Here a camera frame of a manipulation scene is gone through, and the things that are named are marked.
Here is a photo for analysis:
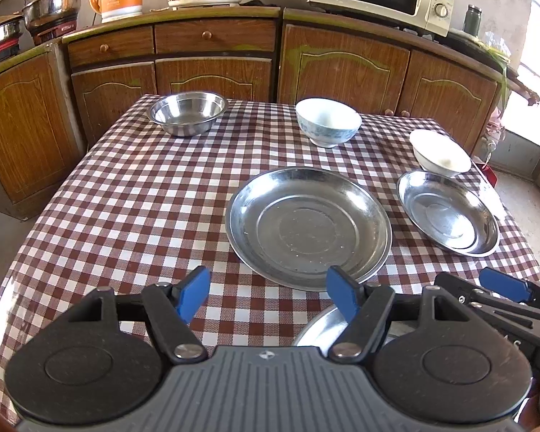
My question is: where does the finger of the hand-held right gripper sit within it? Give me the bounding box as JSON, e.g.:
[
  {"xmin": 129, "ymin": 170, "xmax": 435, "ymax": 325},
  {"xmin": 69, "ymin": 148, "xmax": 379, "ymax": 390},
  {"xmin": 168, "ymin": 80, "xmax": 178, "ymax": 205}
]
[
  {"xmin": 479, "ymin": 267, "xmax": 540, "ymax": 315},
  {"xmin": 433, "ymin": 272, "xmax": 538, "ymax": 329}
]

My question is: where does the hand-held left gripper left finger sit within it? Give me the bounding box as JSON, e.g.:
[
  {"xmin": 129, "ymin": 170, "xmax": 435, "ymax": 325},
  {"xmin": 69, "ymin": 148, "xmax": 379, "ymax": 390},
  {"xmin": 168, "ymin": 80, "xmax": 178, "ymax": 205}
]
[{"xmin": 78, "ymin": 265, "xmax": 212, "ymax": 366}]

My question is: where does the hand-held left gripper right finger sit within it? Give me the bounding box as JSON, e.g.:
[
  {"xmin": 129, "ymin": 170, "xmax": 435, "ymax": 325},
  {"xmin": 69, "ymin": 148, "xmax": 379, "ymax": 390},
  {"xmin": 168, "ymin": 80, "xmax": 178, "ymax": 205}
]
[{"xmin": 325, "ymin": 265, "xmax": 466, "ymax": 364}]

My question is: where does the small steel plate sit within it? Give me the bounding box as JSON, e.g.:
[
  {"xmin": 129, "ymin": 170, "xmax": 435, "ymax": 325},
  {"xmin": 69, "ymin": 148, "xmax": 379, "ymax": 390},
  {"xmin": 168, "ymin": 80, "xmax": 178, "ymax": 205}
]
[
  {"xmin": 396, "ymin": 170, "xmax": 501, "ymax": 257},
  {"xmin": 294, "ymin": 303, "xmax": 426, "ymax": 348}
]

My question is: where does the large steel plate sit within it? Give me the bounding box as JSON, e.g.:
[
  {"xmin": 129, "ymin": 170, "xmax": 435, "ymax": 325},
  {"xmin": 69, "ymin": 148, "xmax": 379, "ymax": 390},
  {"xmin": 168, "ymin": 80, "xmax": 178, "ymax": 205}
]
[{"xmin": 225, "ymin": 166, "xmax": 393, "ymax": 292}]

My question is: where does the plain white shallow bowl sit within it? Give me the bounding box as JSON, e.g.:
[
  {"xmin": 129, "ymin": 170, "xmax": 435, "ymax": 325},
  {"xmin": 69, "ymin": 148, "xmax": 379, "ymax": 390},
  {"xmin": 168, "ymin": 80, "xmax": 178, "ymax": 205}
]
[{"xmin": 409, "ymin": 130, "xmax": 472, "ymax": 178}]

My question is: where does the blue patterned white bowl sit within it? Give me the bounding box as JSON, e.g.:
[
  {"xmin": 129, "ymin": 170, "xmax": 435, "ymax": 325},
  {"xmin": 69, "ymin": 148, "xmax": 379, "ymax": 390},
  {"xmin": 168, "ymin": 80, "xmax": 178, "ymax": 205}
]
[{"xmin": 296, "ymin": 98, "xmax": 363, "ymax": 148}]

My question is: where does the steel bowl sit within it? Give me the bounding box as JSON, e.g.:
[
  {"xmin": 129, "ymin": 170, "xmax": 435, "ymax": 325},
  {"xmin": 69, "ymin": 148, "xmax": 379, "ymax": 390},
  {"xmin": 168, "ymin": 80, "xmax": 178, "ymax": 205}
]
[{"xmin": 147, "ymin": 92, "xmax": 228, "ymax": 137}]

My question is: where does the brown checkered tablecloth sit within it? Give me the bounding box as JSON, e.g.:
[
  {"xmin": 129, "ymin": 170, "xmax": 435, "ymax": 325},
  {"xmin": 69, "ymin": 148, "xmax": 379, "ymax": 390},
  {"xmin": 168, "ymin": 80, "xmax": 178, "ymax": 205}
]
[{"xmin": 0, "ymin": 94, "xmax": 540, "ymax": 415}]

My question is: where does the red bag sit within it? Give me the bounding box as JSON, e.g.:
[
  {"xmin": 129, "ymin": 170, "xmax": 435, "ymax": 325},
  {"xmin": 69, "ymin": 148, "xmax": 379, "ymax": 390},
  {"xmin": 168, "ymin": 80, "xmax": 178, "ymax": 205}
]
[{"xmin": 472, "ymin": 162, "xmax": 500, "ymax": 185}]

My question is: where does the pink cloth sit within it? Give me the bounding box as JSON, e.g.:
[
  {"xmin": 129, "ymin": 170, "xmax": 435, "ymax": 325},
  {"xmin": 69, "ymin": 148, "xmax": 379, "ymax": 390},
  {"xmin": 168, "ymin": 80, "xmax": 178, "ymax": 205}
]
[{"xmin": 486, "ymin": 108, "xmax": 505, "ymax": 145}]

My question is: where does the wooden cabinet door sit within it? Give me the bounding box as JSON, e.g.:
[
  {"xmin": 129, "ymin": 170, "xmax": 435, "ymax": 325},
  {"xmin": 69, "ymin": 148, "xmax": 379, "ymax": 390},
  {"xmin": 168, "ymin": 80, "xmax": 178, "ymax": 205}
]
[
  {"xmin": 71, "ymin": 62, "xmax": 157, "ymax": 133},
  {"xmin": 0, "ymin": 54, "xmax": 79, "ymax": 203},
  {"xmin": 398, "ymin": 49, "xmax": 498, "ymax": 154},
  {"xmin": 155, "ymin": 58, "xmax": 274, "ymax": 102},
  {"xmin": 279, "ymin": 24, "xmax": 410, "ymax": 113}
]

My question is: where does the wooden two-door cabinet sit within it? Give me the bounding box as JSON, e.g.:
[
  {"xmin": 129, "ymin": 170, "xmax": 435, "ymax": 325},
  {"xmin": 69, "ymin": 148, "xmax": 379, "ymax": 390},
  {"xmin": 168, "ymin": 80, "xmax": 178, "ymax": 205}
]
[{"xmin": 279, "ymin": 9, "xmax": 518, "ymax": 154}]

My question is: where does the green onion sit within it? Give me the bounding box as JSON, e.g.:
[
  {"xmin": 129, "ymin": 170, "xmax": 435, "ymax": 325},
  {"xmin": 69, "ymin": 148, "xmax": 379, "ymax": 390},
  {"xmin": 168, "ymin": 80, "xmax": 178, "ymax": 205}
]
[{"xmin": 477, "ymin": 40, "xmax": 511, "ymax": 100}]

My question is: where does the wooden single-door cabinet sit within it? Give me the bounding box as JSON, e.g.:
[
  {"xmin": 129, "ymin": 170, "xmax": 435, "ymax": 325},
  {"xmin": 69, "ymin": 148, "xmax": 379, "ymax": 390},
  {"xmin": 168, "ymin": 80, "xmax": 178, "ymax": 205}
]
[{"xmin": 0, "ymin": 40, "xmax": 86, "ymax": 221}]

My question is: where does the black flat cooktop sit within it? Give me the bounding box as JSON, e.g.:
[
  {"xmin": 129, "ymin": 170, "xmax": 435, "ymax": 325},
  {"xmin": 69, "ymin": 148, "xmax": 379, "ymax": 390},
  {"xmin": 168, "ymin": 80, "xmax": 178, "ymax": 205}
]
[{"xmin": 447, "ymin": 29, "xmax": 523, "ymax": 70}]

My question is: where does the clear plastic bag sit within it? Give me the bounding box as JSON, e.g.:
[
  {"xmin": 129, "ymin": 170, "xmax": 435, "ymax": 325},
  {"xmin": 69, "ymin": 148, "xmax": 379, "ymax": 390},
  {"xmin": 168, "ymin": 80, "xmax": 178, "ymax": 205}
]
[{"xmin": 481, "ymin": 31, "xmax": 511, "ymax": 59}]

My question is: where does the narrow wooden drawer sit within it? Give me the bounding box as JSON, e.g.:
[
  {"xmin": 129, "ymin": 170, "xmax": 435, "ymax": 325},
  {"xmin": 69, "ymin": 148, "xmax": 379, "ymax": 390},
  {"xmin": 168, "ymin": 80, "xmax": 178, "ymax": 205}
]
[{"xmin": 67, "ymin": 24, "xmax": 155, "ymax": 68}]

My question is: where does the wide wooden drawer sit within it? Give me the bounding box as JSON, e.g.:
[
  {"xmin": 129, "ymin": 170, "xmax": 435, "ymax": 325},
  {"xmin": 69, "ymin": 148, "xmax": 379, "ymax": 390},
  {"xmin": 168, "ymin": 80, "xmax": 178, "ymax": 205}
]
[{"xmin": 154, "ymin": 18, "xmax": 277, "ymax": 55}]

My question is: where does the green thermos bottle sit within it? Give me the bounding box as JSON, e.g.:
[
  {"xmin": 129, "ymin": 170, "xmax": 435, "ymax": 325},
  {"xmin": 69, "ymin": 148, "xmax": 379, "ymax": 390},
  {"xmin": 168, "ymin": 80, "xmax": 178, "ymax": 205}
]
[{"xmin": 463, "ymin": 4, "xmax": 482, "ymax": 37}]

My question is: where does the red induction cooker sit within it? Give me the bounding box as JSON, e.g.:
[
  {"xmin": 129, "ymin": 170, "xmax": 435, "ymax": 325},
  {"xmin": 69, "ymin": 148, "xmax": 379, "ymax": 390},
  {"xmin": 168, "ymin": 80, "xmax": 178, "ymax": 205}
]
[
  {"xmin": 29, "ymin": 20, "xmax": 79, "ymax": 46},
  {"xmin": 0, "ymin": 45, "xmax": 23, "ymax": 70}
]

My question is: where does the steel pot with lid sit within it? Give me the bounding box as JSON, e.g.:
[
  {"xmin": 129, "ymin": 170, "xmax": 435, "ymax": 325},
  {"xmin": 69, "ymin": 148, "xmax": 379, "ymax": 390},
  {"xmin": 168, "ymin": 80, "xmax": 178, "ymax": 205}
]
[{"xmin": 22, "ymin": 0, "xmax": 91, "ymax": 30}]

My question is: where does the steel pan with brown lid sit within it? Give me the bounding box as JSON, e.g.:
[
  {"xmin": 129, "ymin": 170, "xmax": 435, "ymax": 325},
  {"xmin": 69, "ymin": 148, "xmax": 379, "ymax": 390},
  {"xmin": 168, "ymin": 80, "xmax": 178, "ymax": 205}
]
[{"xmin": 0, "ymin": 15, "xmax": 25, "ymax": 50}]

